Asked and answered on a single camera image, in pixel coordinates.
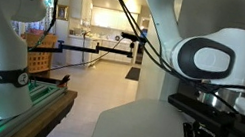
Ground dark door mat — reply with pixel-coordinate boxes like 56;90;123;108
124;65;142;81

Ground white kitchen base cabinets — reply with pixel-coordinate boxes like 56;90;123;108
62;31;136;76

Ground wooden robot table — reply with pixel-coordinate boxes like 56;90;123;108
8;81;79;137

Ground wicker basket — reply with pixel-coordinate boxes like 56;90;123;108
18;29;59;77

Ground tall white cabinet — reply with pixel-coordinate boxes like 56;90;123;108
64;0;96;28

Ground framed picture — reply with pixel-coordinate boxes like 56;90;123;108
53;3;70;22

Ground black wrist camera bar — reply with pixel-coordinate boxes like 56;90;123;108
163;91;240;134

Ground black camera on boom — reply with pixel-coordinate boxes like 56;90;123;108
120;31;148;44

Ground thin black camera cable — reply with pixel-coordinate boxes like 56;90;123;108
48;25;125;83

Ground white kitchen wall cabinets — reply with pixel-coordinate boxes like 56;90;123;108
88;4;140;34

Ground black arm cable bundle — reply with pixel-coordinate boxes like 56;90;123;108
78;0;245;137

